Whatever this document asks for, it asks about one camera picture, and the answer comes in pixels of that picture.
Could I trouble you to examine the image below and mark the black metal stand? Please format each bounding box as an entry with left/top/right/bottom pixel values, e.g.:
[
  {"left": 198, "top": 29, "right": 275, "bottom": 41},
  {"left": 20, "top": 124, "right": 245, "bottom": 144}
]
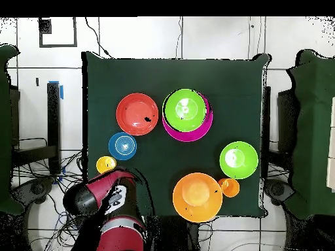
[
  {"left": 10, "top": 81, "right": 63, "bottom": 175},
  {"left": 261, "top": 85, "right": 272, "bottom": 181}
]

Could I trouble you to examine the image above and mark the white box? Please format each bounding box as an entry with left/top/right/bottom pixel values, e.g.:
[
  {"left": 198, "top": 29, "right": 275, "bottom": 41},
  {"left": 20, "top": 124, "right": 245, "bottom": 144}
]
[{"left": 326, "top": 96, "right": 335, "bottom": 193}]

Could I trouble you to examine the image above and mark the dark green table cloth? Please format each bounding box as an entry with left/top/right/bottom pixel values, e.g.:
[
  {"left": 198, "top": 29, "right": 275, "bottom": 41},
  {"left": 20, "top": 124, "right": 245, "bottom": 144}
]
[{"left": 81, "top": 50, "right": 272, "bottom": 218}]

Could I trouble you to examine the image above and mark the yellow plastic cup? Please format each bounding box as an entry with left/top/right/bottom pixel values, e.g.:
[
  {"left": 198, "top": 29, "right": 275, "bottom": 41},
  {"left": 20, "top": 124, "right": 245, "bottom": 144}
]
[{"left": 96, "top": 156, "right": 117, "bottom": 175}]

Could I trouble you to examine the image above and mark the large green plastic bowl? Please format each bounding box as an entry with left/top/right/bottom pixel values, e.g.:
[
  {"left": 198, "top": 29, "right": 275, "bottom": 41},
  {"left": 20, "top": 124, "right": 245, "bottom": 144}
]
[
  {"left": 219, "top": 141, "right": 259, "bottom": 180},
  {"left": 162, "top": 88, "right": 208, "bottom": 133}
]

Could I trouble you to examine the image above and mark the large orange plastic bowl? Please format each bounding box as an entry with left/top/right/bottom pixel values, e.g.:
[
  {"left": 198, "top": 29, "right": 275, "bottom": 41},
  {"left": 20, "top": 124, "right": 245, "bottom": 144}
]
[{"left": 172, "top": 172, "right": 224, "bottom": 224}]

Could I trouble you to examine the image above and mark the blue plastic bowl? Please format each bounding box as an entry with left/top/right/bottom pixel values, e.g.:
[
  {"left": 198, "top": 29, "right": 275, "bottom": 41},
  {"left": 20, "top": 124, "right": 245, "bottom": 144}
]
[{"left": 108, "top": 131, "right": 138, "bottom": 161}]

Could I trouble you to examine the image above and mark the black chair base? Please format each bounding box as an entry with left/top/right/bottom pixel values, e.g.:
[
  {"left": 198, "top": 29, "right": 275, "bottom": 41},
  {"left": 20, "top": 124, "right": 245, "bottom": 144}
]
[{"left": 11, "top": 176, "right": 57, "bottom": 210}]

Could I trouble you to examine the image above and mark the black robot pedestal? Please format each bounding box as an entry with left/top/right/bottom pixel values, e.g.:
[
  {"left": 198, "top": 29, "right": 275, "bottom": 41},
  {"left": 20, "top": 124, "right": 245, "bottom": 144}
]
[{"left": 145, "top": 216, "right": 202, "bottom": 251}]

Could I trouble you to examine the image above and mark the green cloth side table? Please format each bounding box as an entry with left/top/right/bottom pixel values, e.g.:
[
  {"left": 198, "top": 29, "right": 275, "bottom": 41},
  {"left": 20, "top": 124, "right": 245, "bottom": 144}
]
[
  {"left": 0, "top": 43, "right": 26, "bottom": 216},
  {"left": 285, "top": 48, "right": 335, "bottom": 221}
]

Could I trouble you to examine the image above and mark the pink plastic bowl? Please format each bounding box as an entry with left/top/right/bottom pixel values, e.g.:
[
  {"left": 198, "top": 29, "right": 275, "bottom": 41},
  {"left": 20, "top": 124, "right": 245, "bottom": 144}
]
[{"left": 162, "top": 92, "right": 214, "bottom": 142}]

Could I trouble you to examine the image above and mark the red plastic bowl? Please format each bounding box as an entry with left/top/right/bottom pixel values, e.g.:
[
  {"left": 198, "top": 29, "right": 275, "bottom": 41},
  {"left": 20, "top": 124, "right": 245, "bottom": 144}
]
[{"left": 116, "top": 92, "right": 160, "bottom": 136}]

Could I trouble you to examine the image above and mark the orange plastic cup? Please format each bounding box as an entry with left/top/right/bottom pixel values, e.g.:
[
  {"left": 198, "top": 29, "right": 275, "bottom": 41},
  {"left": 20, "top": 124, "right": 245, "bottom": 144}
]
[{"left": 218, "top": 178, "right": 241, "bottom": 198}]

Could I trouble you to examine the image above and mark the black square floor frame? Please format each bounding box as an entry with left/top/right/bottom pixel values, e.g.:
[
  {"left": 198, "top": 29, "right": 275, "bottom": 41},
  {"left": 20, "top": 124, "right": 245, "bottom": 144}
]
[{"left": 38, "top": 16, "right": 78, "bottom": 48}]

